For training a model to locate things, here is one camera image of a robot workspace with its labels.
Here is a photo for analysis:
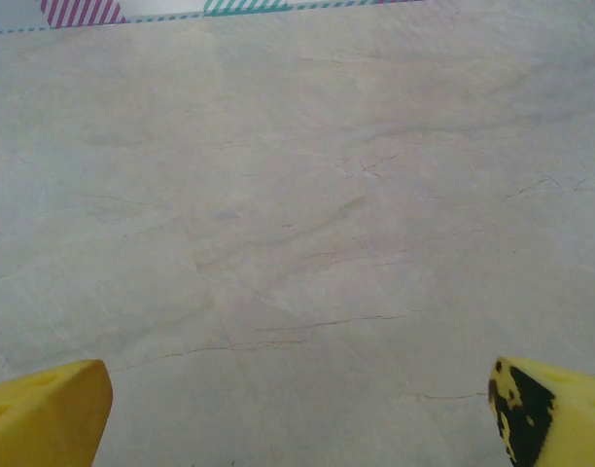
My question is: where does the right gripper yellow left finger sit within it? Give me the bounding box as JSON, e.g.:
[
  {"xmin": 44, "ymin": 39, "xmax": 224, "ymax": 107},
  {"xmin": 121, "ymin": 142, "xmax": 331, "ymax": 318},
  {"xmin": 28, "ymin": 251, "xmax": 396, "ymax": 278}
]
[{"xmin": 0, "ymin": 358, "xmax": 115, "ymax": 467}]

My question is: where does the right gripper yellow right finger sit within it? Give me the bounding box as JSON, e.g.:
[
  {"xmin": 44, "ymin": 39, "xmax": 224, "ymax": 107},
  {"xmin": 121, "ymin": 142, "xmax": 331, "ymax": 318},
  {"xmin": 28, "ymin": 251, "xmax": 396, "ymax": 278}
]
[{"xmin": 487, "ymin": 356, "xmax": 595, "ymax": 467}]

